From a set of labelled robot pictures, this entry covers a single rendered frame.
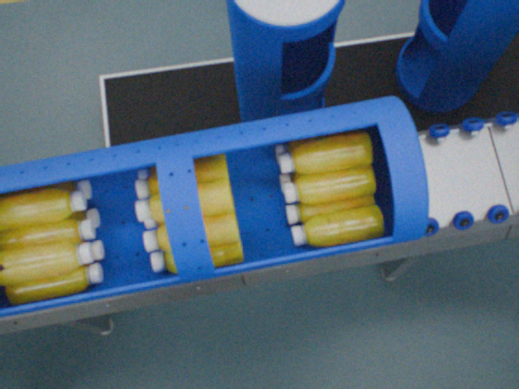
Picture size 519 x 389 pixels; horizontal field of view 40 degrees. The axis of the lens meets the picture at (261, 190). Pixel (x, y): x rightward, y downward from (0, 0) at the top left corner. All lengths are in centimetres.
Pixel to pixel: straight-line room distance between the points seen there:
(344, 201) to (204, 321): 111
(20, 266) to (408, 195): 72
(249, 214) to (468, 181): 49
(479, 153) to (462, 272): 95
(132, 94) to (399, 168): 142
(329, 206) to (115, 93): 126
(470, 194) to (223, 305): 111
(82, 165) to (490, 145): 88
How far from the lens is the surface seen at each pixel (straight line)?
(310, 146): 138
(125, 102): 252
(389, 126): 130
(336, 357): 244
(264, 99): 199
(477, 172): 163
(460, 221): 155
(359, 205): 146
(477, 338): 253
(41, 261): 139
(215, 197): 131
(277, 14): 159
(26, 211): 142
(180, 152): 129
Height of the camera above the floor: 243
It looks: 75 degrees down
